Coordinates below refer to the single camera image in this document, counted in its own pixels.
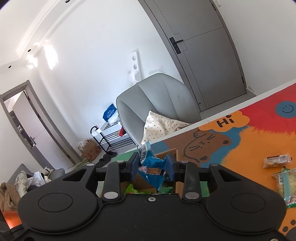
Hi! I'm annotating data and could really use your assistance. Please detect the blue snack packet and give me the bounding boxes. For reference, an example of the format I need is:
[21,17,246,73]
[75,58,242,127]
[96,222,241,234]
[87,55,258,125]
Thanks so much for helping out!
[138,141,167,190]

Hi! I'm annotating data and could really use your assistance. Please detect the cardboard box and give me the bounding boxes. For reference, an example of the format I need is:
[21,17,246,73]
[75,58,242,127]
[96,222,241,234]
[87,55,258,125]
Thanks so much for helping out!
[120,149,188,195]

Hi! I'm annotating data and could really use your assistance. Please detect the green snack packet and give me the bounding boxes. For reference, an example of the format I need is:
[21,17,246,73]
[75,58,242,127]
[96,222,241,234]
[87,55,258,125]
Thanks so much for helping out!
[120,182,157,195]

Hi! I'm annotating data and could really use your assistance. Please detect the black slippers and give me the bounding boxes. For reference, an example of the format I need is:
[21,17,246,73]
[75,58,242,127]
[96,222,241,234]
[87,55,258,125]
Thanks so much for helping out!
[95,151,117,168]

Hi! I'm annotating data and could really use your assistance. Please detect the black shoe rack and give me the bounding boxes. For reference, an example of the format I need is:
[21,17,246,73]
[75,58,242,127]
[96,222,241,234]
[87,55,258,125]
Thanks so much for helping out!
[90,121,136,152]

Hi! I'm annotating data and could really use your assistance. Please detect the white dotted cushion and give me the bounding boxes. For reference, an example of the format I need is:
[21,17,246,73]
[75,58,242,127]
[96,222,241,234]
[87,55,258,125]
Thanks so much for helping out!
[141,111,191,145]

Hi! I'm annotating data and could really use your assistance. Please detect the small cardboard box floor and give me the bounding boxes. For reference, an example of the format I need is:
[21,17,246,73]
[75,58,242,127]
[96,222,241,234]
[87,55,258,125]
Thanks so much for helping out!
[77,139,101,161]

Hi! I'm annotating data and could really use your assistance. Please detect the blue plastic bag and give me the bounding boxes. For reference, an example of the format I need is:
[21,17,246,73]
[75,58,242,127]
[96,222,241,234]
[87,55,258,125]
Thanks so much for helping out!
[103,103,117,122]

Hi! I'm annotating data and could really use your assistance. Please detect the grey armchair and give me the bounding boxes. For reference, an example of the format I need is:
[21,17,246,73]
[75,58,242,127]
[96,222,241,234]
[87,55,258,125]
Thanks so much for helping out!
[116,73,201,145]

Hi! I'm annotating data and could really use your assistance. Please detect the colourful cat table mat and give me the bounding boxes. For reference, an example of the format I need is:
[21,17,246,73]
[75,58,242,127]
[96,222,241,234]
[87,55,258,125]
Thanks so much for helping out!
[74,82,296,239]

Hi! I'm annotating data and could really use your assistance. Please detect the small brown snack bar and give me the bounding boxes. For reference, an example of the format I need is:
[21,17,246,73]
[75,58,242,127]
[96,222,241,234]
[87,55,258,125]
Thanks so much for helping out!
[263,154,292,168]

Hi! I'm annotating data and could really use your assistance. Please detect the green striped wafer packet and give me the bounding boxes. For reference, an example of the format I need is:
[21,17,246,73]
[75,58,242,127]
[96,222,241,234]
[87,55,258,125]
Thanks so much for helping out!
[272,167,296,208]

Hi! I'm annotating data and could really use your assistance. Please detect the clothes pile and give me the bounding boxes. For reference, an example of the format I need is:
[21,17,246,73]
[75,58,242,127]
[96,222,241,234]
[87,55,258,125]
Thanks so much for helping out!
[1,169,54,212]

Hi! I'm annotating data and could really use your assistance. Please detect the grey door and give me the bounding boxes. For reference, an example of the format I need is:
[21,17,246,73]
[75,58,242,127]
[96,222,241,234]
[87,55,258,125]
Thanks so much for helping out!
[140,1,246,111]

